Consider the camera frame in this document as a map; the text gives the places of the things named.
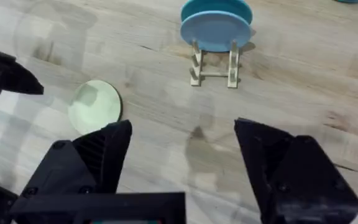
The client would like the small wooden peg rack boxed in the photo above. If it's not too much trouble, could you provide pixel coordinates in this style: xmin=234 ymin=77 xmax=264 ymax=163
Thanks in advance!
xmin=189 ymin=38 xmax=241 ymax=89

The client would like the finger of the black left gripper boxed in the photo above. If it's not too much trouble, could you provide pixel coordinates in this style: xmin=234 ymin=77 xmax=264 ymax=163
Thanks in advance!
xmin=0 ymin=45 xmax=45 ymax=96

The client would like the blue plate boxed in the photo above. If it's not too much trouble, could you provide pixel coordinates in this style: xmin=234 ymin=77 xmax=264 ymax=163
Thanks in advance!
xmin=180 ymin=11 xmax=252 ymax=54

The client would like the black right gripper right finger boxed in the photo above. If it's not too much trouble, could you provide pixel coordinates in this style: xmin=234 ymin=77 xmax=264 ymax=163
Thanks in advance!
xmin=234 ymin=118 xmax=358 ymax=224

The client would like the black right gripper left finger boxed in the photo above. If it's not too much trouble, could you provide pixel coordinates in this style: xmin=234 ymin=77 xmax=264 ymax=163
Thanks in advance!
xmin=11 ymin=119 xmax=134 ymax=207

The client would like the pale green plate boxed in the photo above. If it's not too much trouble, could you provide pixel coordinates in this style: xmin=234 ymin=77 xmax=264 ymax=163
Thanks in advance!
xmin=67 ymin=79 xmax=124 ymax=136

